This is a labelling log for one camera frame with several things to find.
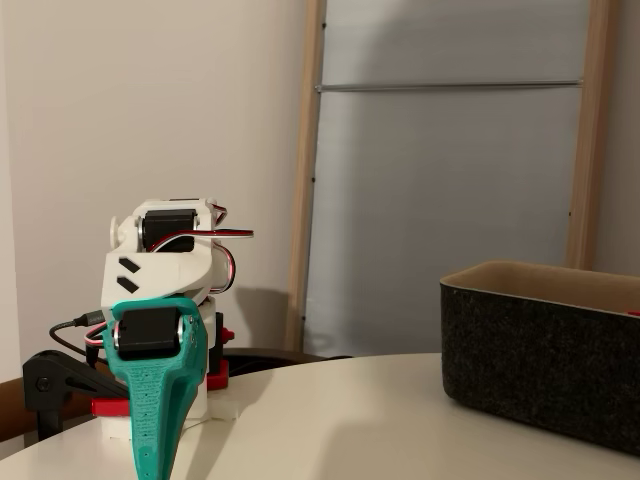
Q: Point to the metal rod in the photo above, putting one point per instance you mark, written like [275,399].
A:
[450,86]

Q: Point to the black power plug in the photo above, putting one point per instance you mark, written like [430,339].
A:
[92,357]

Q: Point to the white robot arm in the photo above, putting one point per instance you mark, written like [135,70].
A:
[165,277]

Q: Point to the wood framed translucent panel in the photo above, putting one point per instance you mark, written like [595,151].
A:
[450,200]

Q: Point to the black table clamp red knob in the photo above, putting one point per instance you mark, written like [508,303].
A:
[228,336]

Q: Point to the red base clamp bracket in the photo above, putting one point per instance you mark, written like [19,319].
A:
[218,377]
[110,407]

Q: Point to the dark grey felt basket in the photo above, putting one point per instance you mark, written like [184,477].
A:
[525,360]

